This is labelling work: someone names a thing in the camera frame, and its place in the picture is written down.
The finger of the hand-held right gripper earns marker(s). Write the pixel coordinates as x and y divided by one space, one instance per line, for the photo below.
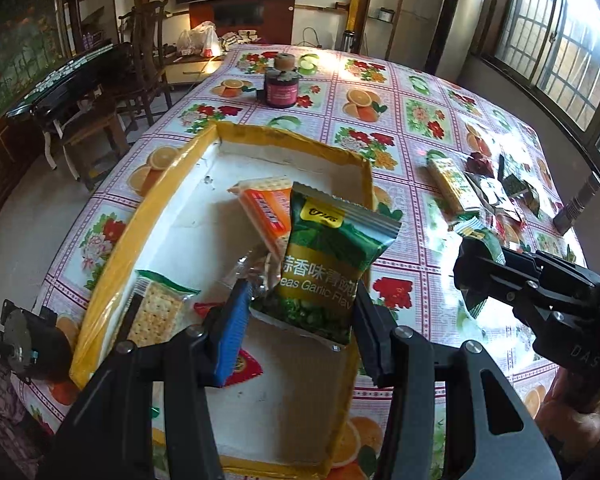
500 292
530 265

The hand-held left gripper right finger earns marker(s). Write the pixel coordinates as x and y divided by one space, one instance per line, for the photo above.
375 340

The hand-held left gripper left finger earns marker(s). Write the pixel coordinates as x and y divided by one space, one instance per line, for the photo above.
232 330

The red snack packet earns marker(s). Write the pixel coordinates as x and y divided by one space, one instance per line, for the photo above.
247 367

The dark green pea packet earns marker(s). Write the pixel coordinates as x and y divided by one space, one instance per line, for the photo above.
486 240

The green-edged cracker packet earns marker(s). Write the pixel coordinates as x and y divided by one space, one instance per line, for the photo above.
155 310

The light green pea packet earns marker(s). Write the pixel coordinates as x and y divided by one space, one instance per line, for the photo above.
320 270

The yellow cracker packet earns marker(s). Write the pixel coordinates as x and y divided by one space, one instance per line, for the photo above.
452 185

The yellow-taped white box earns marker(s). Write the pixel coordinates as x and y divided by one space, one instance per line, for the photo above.
195 210

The orange cracker packet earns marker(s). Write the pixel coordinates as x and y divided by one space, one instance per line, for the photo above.
265 205

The person's right hand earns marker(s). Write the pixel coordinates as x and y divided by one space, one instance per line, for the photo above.
570 410

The red candy packet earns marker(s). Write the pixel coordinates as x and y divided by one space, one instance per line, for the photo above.
507 222

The metal flashlight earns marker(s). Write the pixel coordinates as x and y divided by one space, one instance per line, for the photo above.
575 207

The dark red candy wrapper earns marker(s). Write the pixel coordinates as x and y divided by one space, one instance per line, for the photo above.
480 163

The floral tablecloth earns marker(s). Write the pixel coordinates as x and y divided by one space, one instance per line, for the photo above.
415 125

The black electric motor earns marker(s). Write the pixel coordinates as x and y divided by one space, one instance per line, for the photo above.
45 350

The barred window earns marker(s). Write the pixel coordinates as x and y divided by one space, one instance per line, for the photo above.
545 35

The patterned brown garment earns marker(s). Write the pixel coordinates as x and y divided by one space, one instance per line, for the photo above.
5 410

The dark jar pink label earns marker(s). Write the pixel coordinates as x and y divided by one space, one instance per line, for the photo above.
280 92

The white standing air conditioner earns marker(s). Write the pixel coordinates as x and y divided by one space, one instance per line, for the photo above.
467 5

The steel thermos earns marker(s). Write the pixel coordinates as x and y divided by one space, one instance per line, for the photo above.
350 41

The stack of small cartons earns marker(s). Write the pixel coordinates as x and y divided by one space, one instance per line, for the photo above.
242 37

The white plastic bag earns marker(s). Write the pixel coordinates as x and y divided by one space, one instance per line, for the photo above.
197 37

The black mahjong table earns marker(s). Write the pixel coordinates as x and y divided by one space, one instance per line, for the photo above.
65 87

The tall-backed wooden chair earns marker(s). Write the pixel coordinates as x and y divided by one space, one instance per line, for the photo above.
145 35

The red-brown television cabinet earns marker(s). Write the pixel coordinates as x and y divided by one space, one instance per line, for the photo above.
240 17

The floral wall mural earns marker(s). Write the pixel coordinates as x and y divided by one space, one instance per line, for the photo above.
20 50

